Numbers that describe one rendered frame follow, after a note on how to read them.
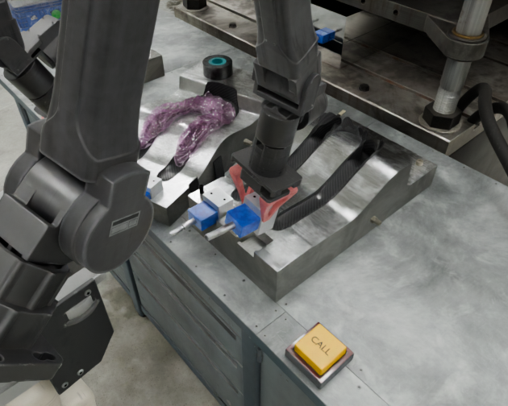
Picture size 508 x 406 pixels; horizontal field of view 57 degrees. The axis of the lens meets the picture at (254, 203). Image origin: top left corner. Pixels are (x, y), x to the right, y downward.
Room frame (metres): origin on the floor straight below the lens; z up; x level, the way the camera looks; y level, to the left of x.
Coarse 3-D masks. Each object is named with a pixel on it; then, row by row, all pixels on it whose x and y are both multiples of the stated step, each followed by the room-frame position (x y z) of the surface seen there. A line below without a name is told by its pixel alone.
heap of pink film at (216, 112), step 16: (208, 96) 1.07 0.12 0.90; (160, 112) 0.96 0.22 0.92; (176, 112) 0.97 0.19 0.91; (192, 112) 1.01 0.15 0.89; (208, 112) 1.00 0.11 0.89; (224, 112) 0.99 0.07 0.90; (144, 128) 0.93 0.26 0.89; (160, 128) 0.92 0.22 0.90; (192, 128) 0.90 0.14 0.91; (208, 128) 0.90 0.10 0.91; (144, 144) 0.90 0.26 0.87; (192, 144) 0.87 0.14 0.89; (176, 160) 0.84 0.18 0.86
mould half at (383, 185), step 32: (320, 160) 0.79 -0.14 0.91; (384, 160) 0.75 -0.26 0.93; (352, 192) 0.70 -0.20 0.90; (384, 192) 0.69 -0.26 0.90; (416, 192) 0.79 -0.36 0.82; (224, 224) 0.62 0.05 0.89; (320, 224) 0.62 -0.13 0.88; (352, 224) 0.64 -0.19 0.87; (256, 256) 0.54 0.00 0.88; (288, 256) 0.54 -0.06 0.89; (320, 256) 0.58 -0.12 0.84; (288, 288) 0.52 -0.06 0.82
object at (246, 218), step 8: (248, 200) 0.58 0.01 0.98; (256, 200) 0.58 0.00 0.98; (240, 208) 0.57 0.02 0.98; (248, 208) 0.57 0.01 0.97; (256, 208) 0.56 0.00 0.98; (232, 216) 0.55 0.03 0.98; (240, 216) 0.55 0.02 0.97; (248, 216) 0.55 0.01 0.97; (256, 216) 0.56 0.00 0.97; (272, 216) 0.57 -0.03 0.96; (232, 224) 0.54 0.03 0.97; (240, 224) 0.53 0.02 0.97; (248, 224) 0.54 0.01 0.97; (256, 224) 0.55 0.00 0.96; (264, 224) 0.56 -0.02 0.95; (272, 224) 0.57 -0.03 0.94; (216, 232) 0.52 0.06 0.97; (224, 232) 0.52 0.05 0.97; (240, 232) 0.53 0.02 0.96; (248, 232) 0.54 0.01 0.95; (256, 232) 0.55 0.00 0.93; (208, 240) 0.50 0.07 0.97
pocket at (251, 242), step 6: (252, 234) 0.61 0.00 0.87; (264, 234) 0.59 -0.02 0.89; (240, 240) 0.59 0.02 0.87; (246, 240) 0.60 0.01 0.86; (252, 240) 0.60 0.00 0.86; (258, 240) 0.60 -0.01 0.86; (264, 240) 0.59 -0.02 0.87; (270, 240) 0.58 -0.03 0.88; (246, 246) 0.57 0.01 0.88; (252, 246) 0.58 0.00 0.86; (258, 246) 0.58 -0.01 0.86; (252, 252) 0.56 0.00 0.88
